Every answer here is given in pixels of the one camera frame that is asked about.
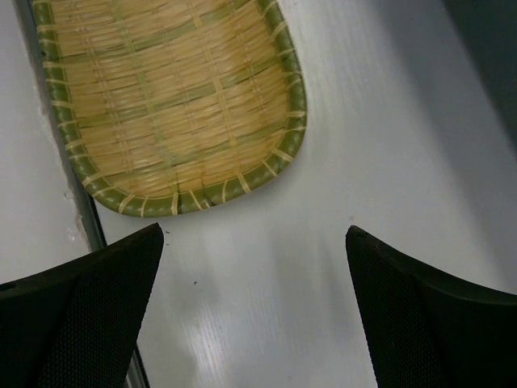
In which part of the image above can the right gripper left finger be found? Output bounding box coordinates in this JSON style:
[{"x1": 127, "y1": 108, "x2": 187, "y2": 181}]
[{"x1": 1, "y1": 223, "x2": 163, "y2": 387}]

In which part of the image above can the woven bamboo tray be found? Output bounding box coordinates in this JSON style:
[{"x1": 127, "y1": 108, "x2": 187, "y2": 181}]
[{"x1": 32, "y1": 1, "x2": 308, "y2": 217}]

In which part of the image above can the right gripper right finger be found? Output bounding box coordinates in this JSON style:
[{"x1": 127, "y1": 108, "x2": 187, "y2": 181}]
[{"x1": 345, "y1": 226, "x2": 516, "y2": 387}]

